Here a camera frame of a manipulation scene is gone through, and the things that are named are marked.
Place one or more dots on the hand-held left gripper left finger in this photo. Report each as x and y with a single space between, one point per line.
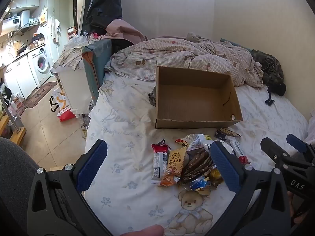
92 167

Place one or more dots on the black garment bag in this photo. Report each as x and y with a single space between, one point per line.
103 5

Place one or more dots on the camouflage cloth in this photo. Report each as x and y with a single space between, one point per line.
270 66

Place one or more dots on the person's right hand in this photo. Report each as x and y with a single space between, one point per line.
292 198

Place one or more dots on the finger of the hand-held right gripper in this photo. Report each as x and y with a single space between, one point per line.
270 148
296 142

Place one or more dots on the tall white cabinet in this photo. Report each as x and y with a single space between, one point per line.
53 12

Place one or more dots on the brown biscuit packet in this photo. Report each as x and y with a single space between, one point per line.
196 163

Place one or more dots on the white red yellow snack packet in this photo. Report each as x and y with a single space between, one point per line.
194 141

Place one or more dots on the grey cloth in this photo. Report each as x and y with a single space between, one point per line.
152 98

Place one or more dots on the white washing machine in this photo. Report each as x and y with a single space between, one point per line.
40 64

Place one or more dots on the white wall cabinet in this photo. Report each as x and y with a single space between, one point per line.
24 3

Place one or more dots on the brown cardboard box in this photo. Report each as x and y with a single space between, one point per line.
194 98

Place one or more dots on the dark striped small snack packet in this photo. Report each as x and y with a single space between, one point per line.
226 133

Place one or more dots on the person's left hand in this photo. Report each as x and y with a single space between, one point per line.
142 231

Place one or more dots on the patterned beige cloth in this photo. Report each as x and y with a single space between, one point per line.
71 54

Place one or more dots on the white orange shopping bag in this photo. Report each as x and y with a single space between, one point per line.
62 105

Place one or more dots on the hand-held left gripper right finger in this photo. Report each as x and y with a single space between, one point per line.
225 168

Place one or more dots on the pink cloth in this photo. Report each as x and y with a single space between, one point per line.
123 29

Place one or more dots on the orange cartoon snack packet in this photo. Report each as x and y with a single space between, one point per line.
173 167

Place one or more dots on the person's grey trouser leg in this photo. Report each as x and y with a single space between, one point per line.
14 177

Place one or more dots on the white bear bed sheet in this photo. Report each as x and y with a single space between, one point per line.
128 132

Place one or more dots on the white red-end bar packet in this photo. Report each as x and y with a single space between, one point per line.
237 150

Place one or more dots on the teal cushion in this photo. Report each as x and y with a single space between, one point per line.
98 59

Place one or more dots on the white kitchen cabinet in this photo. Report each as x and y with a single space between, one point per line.
19 76

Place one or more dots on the white storage cabinet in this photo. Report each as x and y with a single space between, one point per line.
73 88

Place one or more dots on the small yellow snack packet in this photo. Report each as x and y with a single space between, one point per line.
215 175

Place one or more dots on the wooden rack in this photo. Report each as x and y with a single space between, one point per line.
17 132

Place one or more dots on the checked bear duvet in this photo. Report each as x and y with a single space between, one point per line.
187 51

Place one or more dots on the teal pillow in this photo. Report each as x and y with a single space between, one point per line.
233 44

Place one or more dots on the white water heater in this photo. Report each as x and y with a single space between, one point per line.
14 21

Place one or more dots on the brown door mat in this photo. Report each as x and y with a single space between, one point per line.
39 94

